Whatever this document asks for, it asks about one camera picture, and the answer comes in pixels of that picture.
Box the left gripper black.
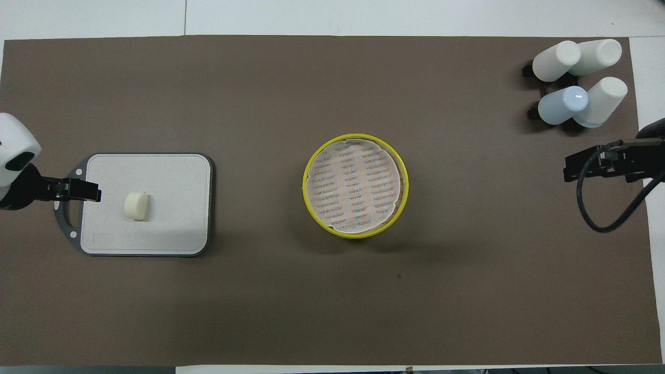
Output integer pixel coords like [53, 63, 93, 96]
[0, 163, 102, 211]

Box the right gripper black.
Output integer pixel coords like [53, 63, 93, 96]
[564, 137, 665, 183]

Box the cream steamed bun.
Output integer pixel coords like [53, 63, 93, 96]
[124, 192, 151, 222]

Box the yellow steamer lid woven top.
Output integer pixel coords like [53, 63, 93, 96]
[303, 134, 409, 238]

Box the light blue plastic cup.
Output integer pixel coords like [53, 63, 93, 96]
[538, 86, 589, 125]

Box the white cup bluish rim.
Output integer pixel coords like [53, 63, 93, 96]
[573, 77, 629, 128]

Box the black cup rack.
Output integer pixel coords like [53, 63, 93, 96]
[522, 61, 581, 123]

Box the white plastic cup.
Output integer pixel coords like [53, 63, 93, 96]
[569, 39, 623, 77]
[532, 41, 582, 83]

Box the brown table mat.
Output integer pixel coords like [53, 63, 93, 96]
[0, 35, 661, 366]

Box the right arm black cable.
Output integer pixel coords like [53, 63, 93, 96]
[577, 139, 665, 233]

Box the white cutting board grey frame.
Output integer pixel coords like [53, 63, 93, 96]
[54, 152, 214, 258]

